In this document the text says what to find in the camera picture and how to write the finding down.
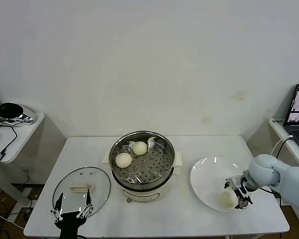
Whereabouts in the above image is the thin black desk cable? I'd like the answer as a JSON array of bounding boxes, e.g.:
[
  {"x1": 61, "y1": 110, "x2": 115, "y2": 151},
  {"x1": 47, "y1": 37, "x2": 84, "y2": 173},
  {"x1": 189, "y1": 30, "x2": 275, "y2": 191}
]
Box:
[{"x1": 0, "y1": 123, "x2": 18, "y2": 154}]

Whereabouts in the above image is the white round plate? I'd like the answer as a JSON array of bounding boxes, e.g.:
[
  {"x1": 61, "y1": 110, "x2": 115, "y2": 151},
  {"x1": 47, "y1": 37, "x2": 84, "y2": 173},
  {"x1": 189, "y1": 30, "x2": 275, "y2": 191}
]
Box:
[{"x1": 189, "y1": 156, "x2": 253, "y2": 213}]

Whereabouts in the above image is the chrome and black headset device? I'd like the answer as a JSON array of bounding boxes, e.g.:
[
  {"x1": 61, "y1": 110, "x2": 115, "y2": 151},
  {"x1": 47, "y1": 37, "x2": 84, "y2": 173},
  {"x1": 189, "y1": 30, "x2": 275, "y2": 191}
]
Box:
[{"x1": 0, "y1": 102, "x2": 38, "y2": 125}]

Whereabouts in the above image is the glass lid with cream handle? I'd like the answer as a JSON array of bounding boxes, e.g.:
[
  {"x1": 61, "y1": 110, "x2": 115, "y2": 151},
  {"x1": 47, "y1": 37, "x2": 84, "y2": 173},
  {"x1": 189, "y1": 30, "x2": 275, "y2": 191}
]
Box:
[{"x1": 52, "y1": 166, "x2": 112, "y2": 220}]

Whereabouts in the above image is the white side table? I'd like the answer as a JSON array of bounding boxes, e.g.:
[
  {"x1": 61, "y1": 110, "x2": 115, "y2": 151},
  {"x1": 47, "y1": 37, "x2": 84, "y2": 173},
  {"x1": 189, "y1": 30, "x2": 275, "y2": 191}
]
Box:
[
  {"x1": 268, "y1": 117, "x2": 299, "y2": 221},
  {"x1": 0, "y1": 112, "x2": 45, "y2": 222}
]

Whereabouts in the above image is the white steamed baozi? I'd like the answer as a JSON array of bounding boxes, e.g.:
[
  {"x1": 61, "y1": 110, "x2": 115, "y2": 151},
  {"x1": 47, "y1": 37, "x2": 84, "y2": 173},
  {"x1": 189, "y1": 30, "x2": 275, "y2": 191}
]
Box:
[
  {"x1": 132, "y1": 141, "x2": 148, "y2": 155},
  {"x1": 218, "y1": 191, "x2": 236, "y2": 207},
  {"x1": 115, "y1": 153, "x2": 133, "y2": 168}
]

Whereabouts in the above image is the black cable with adapter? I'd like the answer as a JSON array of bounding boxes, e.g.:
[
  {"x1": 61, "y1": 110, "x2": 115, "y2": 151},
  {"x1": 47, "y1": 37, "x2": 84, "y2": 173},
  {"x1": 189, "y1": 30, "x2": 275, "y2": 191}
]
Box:
[{"x1": 275, "y1": 137, "x2": 294, "y2": 159}]

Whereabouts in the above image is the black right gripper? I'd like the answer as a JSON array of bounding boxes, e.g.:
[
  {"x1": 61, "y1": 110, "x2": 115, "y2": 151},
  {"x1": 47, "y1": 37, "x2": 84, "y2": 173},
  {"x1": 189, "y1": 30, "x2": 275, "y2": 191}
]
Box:
[{"x1": 223, "y1": 174, "x2": 253, "y2": 210}]

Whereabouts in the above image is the white laptop cable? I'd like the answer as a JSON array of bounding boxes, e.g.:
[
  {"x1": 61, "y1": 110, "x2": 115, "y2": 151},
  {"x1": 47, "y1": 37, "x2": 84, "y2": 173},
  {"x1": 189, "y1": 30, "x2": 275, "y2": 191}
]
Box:
[{"x1": 271, "y1": 135, "x2": 294, "y2": 156}]

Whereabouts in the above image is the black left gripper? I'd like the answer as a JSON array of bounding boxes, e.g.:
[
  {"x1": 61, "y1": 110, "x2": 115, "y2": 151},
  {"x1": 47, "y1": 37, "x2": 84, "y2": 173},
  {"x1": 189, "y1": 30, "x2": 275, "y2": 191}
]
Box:
[{"x1": 50, "y1": 189, "x2": 94, "y2": 239}]

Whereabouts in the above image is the white electric cooker pot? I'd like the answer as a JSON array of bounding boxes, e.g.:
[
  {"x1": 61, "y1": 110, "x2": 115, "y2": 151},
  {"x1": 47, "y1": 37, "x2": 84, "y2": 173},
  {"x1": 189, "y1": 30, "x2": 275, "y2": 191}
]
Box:
[{"x1": 103, "y1": 149, "x2": 184, "y2": 204}]

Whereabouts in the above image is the stainless perforated steamer basket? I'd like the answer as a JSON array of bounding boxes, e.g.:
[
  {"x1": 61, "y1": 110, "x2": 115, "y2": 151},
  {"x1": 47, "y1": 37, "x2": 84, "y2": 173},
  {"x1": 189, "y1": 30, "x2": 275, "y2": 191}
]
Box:
[{"x1": 109, "y1": 130, "x2": 176, "y2": 190}]

